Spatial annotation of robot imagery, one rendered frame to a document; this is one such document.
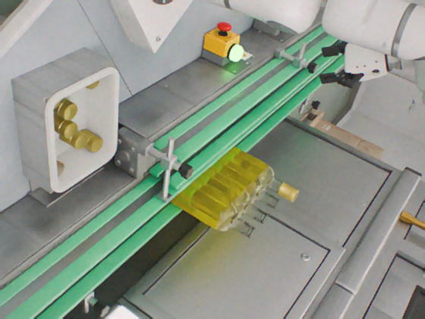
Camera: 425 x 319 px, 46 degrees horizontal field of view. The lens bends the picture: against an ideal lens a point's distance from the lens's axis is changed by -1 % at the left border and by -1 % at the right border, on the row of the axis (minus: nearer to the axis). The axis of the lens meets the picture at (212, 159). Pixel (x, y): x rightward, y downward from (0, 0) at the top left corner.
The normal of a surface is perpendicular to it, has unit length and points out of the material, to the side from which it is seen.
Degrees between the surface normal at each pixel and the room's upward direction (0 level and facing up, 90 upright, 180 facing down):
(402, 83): 90
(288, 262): 90
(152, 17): 5
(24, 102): 90
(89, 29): 0
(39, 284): 90
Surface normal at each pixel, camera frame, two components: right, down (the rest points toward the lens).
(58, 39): 0.82, 0.46
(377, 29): -0.55, 0.35
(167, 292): 0.14, -0.76
